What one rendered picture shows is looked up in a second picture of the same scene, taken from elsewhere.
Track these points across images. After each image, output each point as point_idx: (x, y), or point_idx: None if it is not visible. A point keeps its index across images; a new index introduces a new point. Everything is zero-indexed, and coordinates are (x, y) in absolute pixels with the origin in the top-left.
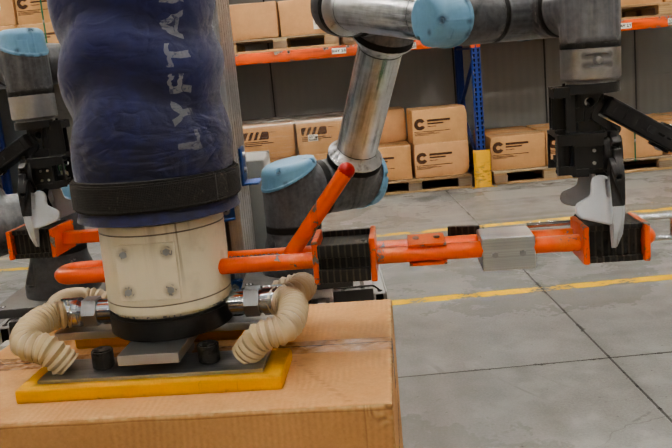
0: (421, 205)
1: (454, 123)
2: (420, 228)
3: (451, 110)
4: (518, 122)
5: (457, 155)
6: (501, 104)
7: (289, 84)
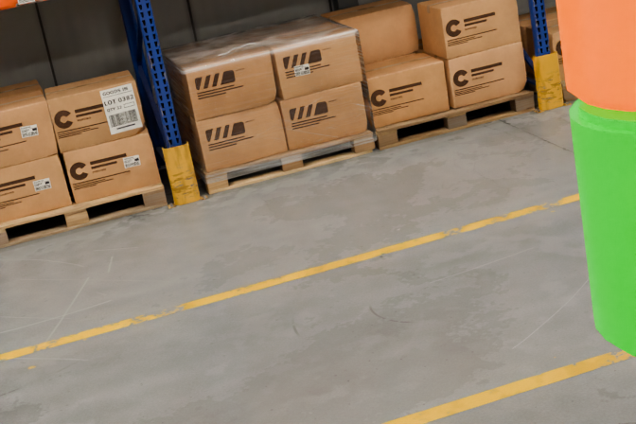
0: (497, 153)
1: (502, 19)
2: (549, 196)
3: (496, 0)
4: None
5: (509, 66)
6: None
7: None
